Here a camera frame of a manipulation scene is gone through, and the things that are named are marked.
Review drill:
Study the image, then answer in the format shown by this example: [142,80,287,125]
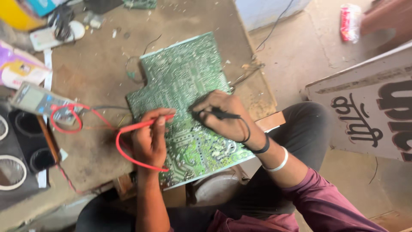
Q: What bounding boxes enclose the person's maroon shirt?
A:
[167,168,391,232]

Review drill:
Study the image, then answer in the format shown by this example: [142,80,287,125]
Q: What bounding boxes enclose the wooden block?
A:
[255,111,286,132]

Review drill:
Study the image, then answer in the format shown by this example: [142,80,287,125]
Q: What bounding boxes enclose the silver bangle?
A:
[262,146,289,172]

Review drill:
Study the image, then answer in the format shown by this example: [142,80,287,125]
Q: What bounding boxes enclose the person's left hand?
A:
[131,108,176,169]

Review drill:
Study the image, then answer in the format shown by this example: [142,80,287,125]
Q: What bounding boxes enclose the small green circuit board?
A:
[123,0,158,10]

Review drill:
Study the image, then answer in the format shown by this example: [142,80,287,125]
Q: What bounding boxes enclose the person's dark trousers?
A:
[75,101,334,232]

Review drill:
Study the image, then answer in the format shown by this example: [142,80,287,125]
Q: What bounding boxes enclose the large green circuit board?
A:
[126,31,257,191]

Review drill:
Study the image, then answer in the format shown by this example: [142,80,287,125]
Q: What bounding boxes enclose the white painted sign board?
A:
[304,42,412,163]

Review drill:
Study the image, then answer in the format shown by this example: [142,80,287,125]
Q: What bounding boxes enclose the white round container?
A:
[192,172,242,207]

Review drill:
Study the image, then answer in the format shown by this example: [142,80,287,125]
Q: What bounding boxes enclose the white flat slipper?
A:
[30,20,86,52]

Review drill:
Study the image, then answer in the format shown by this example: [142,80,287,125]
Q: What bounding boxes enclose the wire bundle at board edge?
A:
[230,62,266,90]

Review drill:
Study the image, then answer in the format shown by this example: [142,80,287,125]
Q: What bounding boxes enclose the black speaker box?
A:
[0,106,61,210]

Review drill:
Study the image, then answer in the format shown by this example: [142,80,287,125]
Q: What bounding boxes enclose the yellow container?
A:
[0,0,47,32]

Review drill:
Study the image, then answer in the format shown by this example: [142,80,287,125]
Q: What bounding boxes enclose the thin black board wire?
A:
[125,34,162,85]

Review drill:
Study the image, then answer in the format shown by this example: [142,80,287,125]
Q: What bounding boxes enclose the black wristband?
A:
[249,133,270,154]

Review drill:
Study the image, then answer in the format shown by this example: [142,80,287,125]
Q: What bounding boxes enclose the person's right hand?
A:
[190,90,266,151]

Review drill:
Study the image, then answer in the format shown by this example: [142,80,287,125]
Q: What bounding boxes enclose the grey digital multimeter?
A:
[10,82,83,126]

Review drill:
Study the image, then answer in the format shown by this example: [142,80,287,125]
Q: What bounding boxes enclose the red multimeter probe with lead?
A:
[50,102,176,173]

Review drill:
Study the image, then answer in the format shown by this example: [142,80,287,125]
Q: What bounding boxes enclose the teal box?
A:
[26,0,66,17]

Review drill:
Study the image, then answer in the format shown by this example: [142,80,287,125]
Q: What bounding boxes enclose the red and white packet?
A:
[339,3,363,44]

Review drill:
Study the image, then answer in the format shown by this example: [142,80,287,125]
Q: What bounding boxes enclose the black cable bundle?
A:
[48,5,76,42]

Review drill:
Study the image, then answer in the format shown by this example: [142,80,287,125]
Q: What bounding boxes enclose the black multimeter probe with lead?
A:
[82,105,251,144]

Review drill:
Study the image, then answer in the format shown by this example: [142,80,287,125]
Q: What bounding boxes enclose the thin black floor cable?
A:
[255,0,294,51]

